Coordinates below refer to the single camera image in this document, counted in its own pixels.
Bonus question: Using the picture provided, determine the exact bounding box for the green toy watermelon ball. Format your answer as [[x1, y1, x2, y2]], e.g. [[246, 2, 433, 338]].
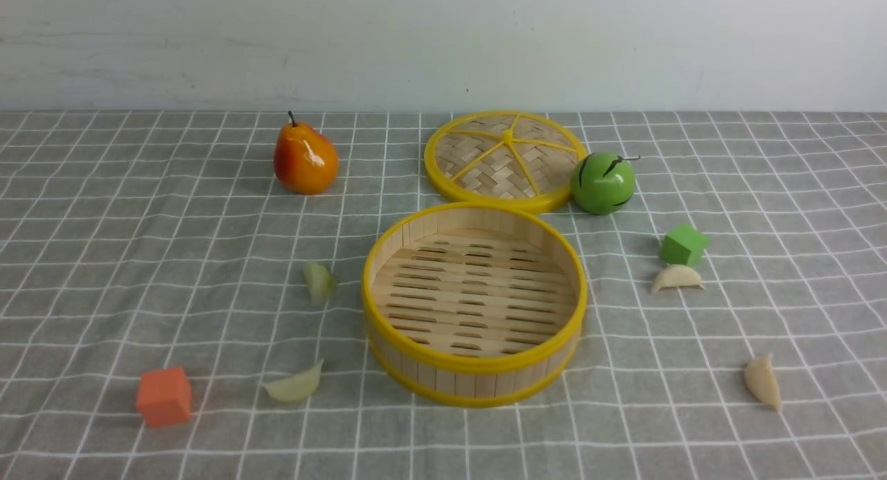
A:
[[570, 152, 641, 215]]

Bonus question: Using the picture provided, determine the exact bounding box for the cream dumpling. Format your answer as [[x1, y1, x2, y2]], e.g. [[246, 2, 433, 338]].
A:
[[742, 353, 783, 411], [650, 263, 705, 293]]

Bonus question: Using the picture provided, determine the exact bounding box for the greenish dumpling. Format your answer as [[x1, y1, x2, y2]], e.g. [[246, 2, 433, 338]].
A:
[[262, 358, 324, 403], [302, 261, 338, 305]]

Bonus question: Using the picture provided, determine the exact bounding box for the green cube block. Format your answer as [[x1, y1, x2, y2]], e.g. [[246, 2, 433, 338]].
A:
[[659, 222, 710, 267]]

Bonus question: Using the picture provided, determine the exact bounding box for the yellow bamboo steamer lid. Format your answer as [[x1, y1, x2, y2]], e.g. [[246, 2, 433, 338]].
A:
[[423, 110, 588, 214]]

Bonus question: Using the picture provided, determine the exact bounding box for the grey checkered tablecloth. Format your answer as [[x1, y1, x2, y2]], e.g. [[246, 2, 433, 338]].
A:
[[1, 111, 886, 479]]

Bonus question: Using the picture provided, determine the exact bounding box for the yellow bamboo steamer tray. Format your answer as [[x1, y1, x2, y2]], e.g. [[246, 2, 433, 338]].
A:
[[361, 203, 588, 407]]

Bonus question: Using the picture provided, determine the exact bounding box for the orange cube block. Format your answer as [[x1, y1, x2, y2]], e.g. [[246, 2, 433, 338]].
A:
[[135, 366, 191, 427]]

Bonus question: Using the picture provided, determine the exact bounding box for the orange red toy pear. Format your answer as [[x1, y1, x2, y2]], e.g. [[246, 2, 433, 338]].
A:
[[273, 110, 340, 195]]

